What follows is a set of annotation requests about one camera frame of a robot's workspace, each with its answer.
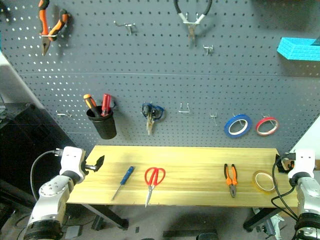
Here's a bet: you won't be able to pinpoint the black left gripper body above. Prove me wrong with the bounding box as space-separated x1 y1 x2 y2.
83 161 98 175

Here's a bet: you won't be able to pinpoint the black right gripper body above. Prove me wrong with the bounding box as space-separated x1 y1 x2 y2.
274 153 296 174

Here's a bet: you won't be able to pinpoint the black plastic tool cup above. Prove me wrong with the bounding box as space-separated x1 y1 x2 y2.
86 105 118 140

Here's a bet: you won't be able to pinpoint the grey metal pegboard wall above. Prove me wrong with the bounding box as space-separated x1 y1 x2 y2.
0 0 320 154

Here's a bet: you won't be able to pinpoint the clear yellow tape roll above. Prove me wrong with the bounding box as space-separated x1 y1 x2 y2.
252 170 278 194

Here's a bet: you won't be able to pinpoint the red tape roll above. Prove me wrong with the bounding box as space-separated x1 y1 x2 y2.
254 116 280 137

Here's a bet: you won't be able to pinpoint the black metal table leg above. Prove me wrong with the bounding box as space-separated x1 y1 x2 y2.
243 207 285 233
81 203 130 231

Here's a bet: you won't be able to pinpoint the orange black combination pliers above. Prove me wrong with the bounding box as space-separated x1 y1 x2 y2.
223 163 239 199

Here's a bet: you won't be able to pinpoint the blue tape roll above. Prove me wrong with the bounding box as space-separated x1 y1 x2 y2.
223 114 253 139

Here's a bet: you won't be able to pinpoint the black metal table crossbar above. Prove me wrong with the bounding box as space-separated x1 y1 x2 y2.
162 229 201 238

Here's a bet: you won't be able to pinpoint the cyan foam block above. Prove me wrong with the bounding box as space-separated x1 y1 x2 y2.
276 36 320 62

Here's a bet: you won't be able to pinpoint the orange black long-nose pliers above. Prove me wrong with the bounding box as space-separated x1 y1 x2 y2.
37 0 71 57

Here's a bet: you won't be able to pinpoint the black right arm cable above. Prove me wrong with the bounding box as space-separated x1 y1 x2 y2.
271 159 300 222

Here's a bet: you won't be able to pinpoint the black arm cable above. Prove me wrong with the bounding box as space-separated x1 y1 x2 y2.
271 159 300 222
29 148 64 201

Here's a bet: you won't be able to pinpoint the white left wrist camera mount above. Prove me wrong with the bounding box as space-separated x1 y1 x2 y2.
59 146 87 181

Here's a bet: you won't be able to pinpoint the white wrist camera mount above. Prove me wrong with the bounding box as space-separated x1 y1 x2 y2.
287 149 316 180
59 146 87 181

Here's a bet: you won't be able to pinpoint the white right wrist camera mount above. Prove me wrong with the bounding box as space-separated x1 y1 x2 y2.
287 149 316 180

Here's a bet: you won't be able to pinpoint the blue handled screwdriver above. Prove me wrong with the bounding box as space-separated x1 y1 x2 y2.
111 165 135 201

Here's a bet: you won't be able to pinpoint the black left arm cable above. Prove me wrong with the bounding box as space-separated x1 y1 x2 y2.
29 148 64 201

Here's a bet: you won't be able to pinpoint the red handled scissors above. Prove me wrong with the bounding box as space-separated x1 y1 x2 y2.
144 166 167 208

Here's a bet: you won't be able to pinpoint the red handled screwdriver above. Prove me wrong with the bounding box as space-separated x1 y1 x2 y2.
100 93 112 117

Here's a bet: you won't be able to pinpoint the orange black handled screwdriver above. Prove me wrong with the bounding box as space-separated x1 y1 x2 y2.
83 93 100 118

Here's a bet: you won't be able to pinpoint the blue black handled scissors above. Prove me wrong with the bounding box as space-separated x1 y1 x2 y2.
141 101 166 137

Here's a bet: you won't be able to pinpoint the black handled silver pliers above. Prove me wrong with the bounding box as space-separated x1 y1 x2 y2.
173 0 213 47

